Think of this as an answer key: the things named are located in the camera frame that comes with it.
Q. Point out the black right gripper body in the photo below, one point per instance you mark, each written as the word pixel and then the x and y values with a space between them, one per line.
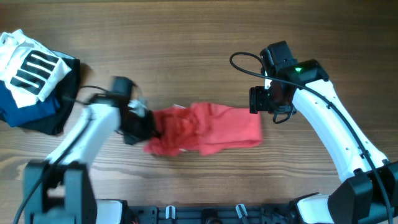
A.
pixel 258 100

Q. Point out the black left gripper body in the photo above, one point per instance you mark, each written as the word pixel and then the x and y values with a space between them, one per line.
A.
pixel 140 128

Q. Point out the red t-shirt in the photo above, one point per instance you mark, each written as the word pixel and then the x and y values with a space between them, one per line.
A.
pixel 204 127

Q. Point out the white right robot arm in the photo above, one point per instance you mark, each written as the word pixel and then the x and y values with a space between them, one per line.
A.
pixel 368 190

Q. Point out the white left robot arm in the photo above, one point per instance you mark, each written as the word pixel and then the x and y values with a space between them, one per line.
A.
pixel 58 189

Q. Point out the black folded garment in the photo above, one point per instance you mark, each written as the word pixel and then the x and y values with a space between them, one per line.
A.
pixel 66 88

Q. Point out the white printed t-shirt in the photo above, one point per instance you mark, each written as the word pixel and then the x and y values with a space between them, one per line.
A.
pixel 29 69

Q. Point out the blue folded garment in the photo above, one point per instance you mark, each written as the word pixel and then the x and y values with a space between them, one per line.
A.
pixel 15 116

